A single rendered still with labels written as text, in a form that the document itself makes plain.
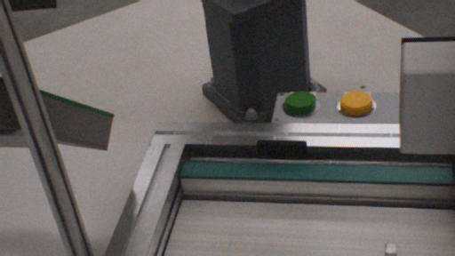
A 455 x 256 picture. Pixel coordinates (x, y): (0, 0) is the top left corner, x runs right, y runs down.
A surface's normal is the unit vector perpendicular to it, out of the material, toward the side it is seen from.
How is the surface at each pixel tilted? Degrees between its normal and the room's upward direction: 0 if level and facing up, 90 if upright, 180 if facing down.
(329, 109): 0
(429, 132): 90
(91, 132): 90
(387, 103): 0
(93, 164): 0
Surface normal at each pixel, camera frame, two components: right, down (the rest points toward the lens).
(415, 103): -0.18, 0.60
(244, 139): -0.12, -0.80
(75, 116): 0.93, 0.11
